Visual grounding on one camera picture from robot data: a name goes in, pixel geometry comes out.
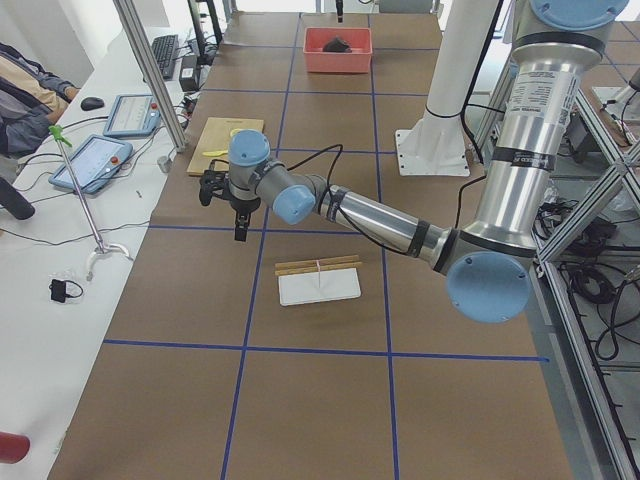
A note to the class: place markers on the blue teach pendant far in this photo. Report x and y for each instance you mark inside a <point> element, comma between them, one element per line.
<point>132,116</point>

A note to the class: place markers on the computer mouse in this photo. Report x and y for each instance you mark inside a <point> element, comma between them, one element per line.
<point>91,103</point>

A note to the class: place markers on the seated person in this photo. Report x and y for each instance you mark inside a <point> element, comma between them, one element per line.
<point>32,99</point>

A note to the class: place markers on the wooden rack rod outer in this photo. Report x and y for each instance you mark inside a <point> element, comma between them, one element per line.
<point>324,261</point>

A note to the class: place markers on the metal stand with green clip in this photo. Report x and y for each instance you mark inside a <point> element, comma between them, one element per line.
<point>103,248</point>

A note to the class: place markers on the yellow plastic knife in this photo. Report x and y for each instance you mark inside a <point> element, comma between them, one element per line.
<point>215,153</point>

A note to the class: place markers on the grey cloth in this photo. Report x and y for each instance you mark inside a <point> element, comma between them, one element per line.
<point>337,45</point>

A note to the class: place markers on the blue teach pendant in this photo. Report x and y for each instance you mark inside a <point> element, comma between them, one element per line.
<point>96,160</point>
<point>132,116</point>

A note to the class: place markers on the blue teach pendant near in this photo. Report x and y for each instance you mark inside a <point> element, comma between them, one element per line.
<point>96,160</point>

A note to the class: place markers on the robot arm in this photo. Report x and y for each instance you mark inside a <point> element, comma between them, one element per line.
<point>338,129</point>

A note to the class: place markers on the white rectangular tray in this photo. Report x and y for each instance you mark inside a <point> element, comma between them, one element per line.
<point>315,287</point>

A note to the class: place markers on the bamboo cutting board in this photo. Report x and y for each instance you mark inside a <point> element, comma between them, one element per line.
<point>216,136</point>

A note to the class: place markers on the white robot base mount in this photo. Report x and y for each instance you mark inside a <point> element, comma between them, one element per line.
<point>435,145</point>

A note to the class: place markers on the wooden rack rod near tray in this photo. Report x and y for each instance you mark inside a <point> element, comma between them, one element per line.
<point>317,267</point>

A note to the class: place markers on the aluminium frame post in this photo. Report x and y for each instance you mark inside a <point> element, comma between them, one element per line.
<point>145,58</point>

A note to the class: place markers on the red cylinder object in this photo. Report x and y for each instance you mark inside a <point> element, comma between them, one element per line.
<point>13,447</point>

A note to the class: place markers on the black keyboard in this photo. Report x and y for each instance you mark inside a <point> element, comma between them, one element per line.
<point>164,49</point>

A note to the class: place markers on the small black device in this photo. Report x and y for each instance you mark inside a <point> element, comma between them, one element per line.
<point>63,290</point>

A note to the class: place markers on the pink plastic bin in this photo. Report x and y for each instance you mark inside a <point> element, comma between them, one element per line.
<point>356,62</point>

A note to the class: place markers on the black power adapter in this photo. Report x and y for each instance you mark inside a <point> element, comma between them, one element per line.
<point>189,76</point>

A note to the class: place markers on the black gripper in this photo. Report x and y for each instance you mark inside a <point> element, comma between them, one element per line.
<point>243,205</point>

